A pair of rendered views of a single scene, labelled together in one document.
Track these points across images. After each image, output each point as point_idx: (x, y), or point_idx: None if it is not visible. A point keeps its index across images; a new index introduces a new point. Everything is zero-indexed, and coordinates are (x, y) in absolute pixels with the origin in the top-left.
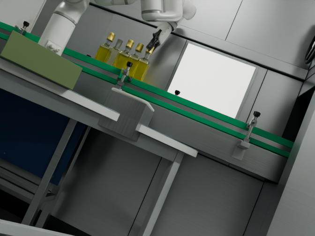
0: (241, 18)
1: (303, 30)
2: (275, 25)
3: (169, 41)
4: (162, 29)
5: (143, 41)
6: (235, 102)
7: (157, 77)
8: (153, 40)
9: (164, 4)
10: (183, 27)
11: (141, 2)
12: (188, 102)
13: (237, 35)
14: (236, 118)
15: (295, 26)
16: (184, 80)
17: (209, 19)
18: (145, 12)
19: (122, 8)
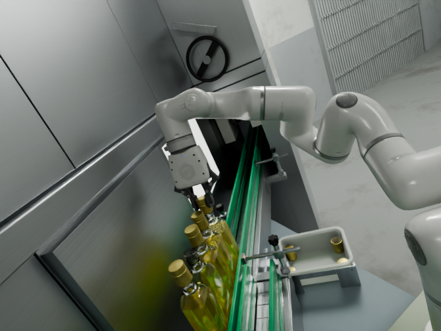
0: (143, 65)
1: (168, 46)
2: (159, 53)
3: (153, 170)
4: (206, 160)
5: (143, 215)
6: (210, 159)
7: (188, 224)
8: (212, 186)
9: (309, 122)
10: (138, 132)
11: (349, 144)
12: (250, 199)
13: (159, 91)
14: (219, 170)
15: (165, 45)
16: (193, 192)
17: (132, 93)
18: (350, 152)
19: (42, 220)
